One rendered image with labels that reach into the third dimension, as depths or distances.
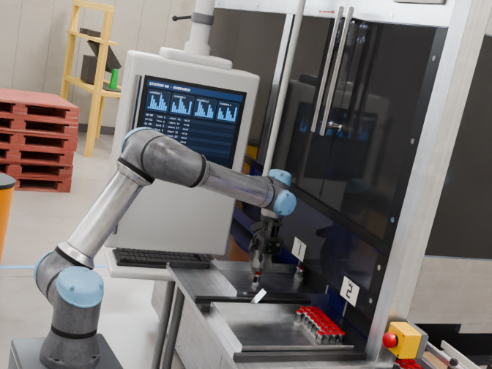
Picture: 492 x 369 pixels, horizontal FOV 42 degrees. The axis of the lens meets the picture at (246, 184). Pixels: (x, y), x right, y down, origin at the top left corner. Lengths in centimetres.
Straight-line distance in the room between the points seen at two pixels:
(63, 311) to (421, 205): 94
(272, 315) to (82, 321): 61
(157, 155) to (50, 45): 742
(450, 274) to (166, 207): 115
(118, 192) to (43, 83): 737
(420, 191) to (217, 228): 111
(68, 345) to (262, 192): 66
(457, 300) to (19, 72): 769
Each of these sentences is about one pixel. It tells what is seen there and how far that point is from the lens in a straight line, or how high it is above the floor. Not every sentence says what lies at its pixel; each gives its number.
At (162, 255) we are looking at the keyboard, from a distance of 246.
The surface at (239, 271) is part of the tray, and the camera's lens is 229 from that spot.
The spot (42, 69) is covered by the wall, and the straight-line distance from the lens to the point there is 905.
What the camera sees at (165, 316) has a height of 47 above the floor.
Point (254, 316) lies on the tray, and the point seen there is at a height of 88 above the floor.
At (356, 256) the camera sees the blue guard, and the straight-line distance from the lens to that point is 191.
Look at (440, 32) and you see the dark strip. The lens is 175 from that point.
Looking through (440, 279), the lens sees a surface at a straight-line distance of 184.
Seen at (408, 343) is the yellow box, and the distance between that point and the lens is 174.
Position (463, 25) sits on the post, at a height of 181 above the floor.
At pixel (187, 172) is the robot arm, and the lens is 167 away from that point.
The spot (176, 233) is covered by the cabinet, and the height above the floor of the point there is 89.
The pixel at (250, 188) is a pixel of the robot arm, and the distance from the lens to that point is 180.
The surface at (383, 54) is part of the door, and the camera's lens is 194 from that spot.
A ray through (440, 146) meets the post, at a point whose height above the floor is 151.
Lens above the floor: 167
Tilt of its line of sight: 12 degrees down
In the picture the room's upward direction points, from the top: 11 degrees clockwise
